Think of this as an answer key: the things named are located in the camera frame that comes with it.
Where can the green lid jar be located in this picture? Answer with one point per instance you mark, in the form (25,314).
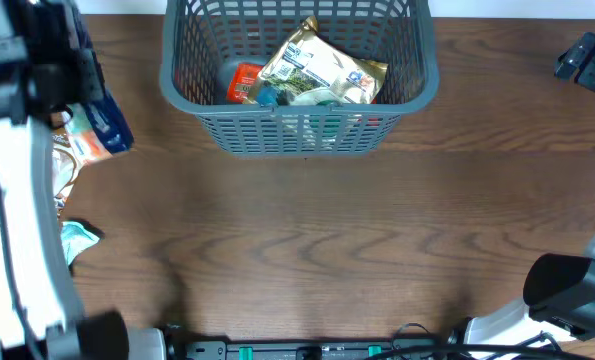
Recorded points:
(321,131)

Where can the beige snack bag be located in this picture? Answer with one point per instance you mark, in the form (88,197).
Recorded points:
(67,159)

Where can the tissue pocket pack bundle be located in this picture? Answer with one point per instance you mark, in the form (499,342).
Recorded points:
(93,120)

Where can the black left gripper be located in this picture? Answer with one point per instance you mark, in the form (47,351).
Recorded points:
(90,69)

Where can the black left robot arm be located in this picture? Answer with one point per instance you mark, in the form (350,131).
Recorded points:
(41,313)

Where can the grey plastic basket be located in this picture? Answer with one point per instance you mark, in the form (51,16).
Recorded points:
(205,41)

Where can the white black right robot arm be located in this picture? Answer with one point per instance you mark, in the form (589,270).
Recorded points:
(558,301)

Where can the small teal white sachet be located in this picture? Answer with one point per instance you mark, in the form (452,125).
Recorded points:
(75,239)

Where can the orange spaghetti packet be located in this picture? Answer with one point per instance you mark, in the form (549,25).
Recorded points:
(243,79)

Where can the gold foil food pouch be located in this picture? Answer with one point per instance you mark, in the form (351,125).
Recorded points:
(308,71)

